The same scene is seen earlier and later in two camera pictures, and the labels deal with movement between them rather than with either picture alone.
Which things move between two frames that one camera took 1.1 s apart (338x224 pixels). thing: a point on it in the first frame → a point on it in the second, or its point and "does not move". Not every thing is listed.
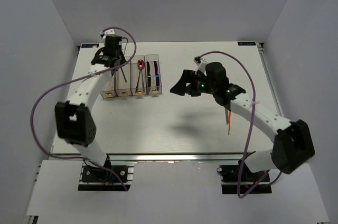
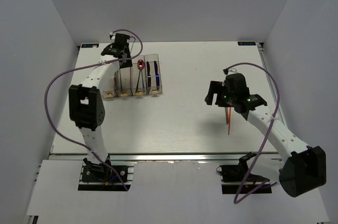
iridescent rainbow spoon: [141, 65] does not move
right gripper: [187, 76] → [216, 87]
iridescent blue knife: [157, 76] does not move
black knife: [149, 77] does not move
